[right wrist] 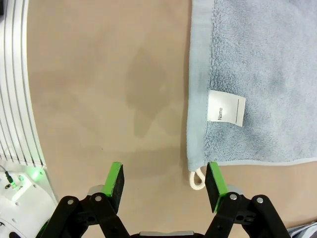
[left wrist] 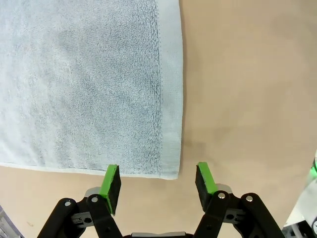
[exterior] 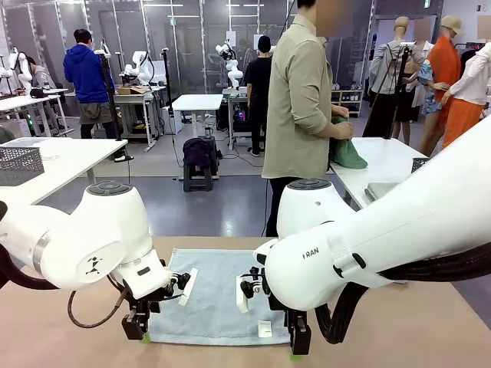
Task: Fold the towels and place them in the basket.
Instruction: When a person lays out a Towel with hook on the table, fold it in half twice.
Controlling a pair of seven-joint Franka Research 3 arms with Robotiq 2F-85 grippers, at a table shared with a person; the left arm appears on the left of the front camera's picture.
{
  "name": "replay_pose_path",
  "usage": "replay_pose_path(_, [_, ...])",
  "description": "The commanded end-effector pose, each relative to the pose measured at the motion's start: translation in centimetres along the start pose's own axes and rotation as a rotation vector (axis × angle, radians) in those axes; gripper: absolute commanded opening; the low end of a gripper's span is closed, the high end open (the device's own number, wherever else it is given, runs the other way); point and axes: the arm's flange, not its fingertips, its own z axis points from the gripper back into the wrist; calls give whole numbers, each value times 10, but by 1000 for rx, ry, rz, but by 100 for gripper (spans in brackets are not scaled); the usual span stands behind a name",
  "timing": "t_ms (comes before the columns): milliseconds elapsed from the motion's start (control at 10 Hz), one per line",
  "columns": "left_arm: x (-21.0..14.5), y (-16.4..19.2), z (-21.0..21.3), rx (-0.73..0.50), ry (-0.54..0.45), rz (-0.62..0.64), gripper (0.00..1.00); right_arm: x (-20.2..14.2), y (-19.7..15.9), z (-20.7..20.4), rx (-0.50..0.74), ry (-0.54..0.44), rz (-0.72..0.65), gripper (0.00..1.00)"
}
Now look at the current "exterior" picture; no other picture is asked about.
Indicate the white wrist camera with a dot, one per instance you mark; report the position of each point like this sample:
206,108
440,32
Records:
190,285
242,299

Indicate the person's left hand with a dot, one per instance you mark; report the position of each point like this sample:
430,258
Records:
339,111

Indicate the black camera stand pole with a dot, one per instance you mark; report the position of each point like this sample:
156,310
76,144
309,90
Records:
167,80
113,107

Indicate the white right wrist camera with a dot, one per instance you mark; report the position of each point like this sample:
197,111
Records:
242,299

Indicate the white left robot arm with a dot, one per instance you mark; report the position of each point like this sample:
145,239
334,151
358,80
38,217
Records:
96,237

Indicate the person's right hand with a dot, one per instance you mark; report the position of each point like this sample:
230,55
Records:
344,130

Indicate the grey frame work desk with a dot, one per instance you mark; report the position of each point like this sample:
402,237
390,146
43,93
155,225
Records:
130,99

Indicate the white long desk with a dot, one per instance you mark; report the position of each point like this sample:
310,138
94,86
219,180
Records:
23,101

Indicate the dark grey step stool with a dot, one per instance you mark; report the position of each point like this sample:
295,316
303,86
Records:
197,182

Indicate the brown cardboard box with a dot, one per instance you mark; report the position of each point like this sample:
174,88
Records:
132,91

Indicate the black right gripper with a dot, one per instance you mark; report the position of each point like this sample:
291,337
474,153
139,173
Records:
278,304

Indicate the mannequin in grey shirt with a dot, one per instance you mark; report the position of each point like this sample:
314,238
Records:
383,69

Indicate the beige grey towel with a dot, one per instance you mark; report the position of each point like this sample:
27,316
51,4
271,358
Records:
379,189

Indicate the white shoe rack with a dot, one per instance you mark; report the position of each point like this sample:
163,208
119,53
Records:
351,103

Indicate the black slippers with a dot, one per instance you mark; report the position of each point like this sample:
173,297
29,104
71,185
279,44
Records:
124,157

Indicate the grey robot stand table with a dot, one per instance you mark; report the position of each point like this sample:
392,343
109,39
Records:
234,91

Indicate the mannequin in orange trousers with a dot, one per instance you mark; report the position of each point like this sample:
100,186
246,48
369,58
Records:
460,122

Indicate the white standing desk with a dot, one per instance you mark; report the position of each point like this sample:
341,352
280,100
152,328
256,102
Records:
197,102

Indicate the light blue towel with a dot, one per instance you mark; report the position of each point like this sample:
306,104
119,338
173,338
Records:
215,276

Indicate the mannequin in blue floral clothes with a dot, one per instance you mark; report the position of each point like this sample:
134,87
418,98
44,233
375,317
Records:
431,88

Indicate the small white robot arm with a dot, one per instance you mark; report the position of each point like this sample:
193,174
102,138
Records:
144,71
234,74
26,76

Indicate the person's right forearm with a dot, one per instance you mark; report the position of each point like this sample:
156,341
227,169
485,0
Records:
322,128

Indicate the seated person in grey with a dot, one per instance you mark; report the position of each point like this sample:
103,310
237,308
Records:
42,76

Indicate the black camera tripod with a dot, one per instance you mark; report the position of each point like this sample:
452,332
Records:
400,76

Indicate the person in beige shirt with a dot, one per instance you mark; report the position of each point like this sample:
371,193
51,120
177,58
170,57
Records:
295,96

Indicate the green towel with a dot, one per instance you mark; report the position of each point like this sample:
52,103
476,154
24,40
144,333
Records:
349,157

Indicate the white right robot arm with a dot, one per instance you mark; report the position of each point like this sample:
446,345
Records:
383,237

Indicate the computer tower with lights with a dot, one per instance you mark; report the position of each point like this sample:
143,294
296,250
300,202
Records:
241,119

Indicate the person in blue hoodie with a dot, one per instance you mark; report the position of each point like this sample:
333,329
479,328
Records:
88,69

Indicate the person in black clothes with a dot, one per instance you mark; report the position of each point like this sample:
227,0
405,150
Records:
259,76

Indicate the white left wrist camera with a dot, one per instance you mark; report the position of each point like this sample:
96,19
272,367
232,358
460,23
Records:
190,285

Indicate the mannequin in orange jacket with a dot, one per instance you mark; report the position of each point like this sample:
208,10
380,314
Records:
445,61

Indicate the dark purple bag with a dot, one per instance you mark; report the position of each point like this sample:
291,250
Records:
197,153

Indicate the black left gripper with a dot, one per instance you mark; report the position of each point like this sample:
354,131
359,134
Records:
147,304

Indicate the grey plastic woven basket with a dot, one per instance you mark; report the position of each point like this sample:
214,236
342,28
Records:
418,165
19,166

